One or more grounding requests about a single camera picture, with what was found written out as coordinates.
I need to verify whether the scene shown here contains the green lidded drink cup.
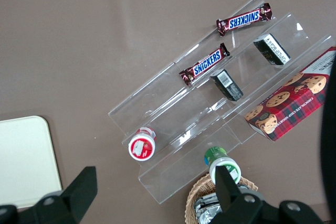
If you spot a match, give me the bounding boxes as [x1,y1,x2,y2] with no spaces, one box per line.
[204,146,242,185]

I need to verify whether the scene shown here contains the red tartan cookie box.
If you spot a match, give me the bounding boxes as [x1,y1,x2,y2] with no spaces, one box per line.
[244,46,336,142]

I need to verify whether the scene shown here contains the small black carton box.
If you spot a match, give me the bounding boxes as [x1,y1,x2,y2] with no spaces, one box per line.
[209,69,244,102]
[253,33,291,66]

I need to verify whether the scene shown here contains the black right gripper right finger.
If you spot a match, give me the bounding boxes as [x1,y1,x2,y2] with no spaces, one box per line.
[209,165,325,224]

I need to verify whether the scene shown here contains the Snickers chocolate bar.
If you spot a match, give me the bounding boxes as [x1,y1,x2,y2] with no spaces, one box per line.
[179,42,231,87]
[216,3,273,37]

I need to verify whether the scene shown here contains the thick black blurry cable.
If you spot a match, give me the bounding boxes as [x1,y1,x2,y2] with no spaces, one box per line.
[319,61,336,224]

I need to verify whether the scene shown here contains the cream plastic serving tray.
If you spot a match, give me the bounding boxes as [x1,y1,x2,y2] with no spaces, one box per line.
[0,115,63,209]

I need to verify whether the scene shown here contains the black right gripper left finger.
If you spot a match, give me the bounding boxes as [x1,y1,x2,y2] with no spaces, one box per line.
[0,166,98,224]

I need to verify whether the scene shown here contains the red strawberry yogurt cup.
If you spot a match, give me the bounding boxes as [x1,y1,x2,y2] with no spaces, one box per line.
[128,126,158,162]

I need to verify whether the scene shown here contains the foil-wrapped sandwich pack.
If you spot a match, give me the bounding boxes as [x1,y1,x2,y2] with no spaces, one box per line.
[194,192,219,209]
[194,205,224,224]

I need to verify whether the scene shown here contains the wicker basket with foil packs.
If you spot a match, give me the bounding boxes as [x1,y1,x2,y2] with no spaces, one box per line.
[185,173,259,224]

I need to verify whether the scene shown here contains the clear acrylic stepped display stand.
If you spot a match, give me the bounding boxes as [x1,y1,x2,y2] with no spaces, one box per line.
[107,0,336,205]

